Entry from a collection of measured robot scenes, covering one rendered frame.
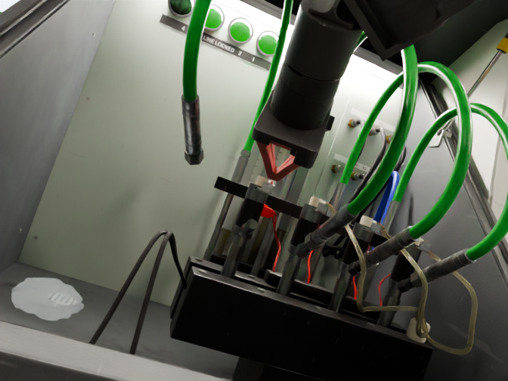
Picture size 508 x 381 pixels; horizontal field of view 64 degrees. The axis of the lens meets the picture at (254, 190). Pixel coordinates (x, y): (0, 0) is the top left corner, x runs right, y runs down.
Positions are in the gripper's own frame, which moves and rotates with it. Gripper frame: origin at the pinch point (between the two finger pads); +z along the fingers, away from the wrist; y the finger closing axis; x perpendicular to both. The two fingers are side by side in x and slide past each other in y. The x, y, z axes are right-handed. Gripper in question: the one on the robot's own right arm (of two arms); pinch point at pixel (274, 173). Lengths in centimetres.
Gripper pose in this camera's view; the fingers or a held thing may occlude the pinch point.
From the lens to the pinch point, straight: 48.4
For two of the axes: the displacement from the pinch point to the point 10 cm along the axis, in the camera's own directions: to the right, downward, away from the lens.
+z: -2.2, 6.6, 7.2
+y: 2.9, -6.6, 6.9
